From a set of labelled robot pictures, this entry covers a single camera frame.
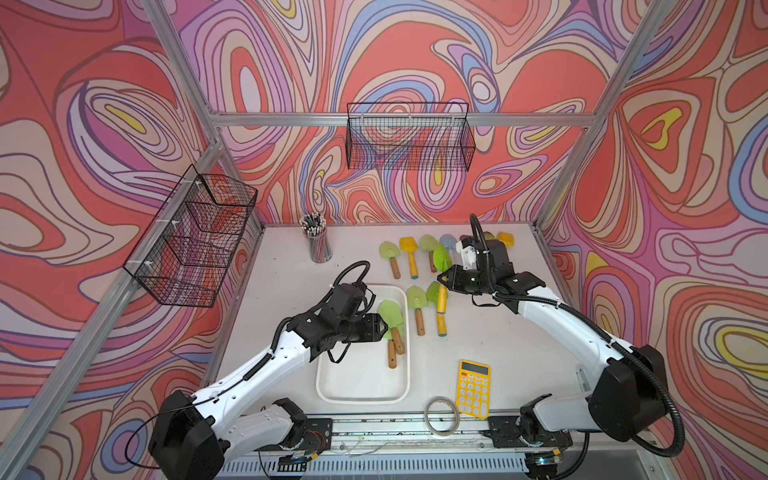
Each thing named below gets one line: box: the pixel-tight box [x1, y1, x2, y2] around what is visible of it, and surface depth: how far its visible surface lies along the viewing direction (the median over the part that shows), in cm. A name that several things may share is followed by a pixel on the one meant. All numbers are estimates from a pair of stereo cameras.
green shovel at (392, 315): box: [378, 300, 405, 356], surface depth 93 cm
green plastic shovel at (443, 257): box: [433, 243, 453, 273], surface depth 85 cm
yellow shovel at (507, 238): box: [497, 232, 514, 248], surface depth 116 cm
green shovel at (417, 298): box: [406, 285, 428, 336], surface depth 98 cm
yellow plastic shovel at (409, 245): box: [399, 237, 419, 280], surface depth 110 cm
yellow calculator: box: [456, 359, 492, 419], surface depth 81 cm
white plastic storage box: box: [316, 284, 411, 404], surface depth 83 cm
